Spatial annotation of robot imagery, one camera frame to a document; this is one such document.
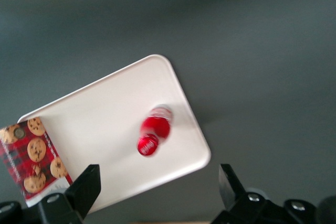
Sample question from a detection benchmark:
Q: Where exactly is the red coke bottle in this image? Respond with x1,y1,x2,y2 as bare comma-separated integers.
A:
136,103,174,158

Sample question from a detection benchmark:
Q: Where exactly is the red plaid cookie box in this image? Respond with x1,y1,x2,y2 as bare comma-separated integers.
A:
0,116,74,208

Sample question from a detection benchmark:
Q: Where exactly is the white plastic tray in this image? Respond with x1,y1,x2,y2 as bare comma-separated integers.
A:
17,54,212,213

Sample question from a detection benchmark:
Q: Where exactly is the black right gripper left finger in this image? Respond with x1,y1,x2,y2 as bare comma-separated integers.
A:
36,164,102,224

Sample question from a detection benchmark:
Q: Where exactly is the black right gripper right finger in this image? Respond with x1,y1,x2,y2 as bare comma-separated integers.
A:
211,163,285,224

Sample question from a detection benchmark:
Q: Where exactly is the dark grey table mat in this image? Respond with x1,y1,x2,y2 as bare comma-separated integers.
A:
0,0,336,224

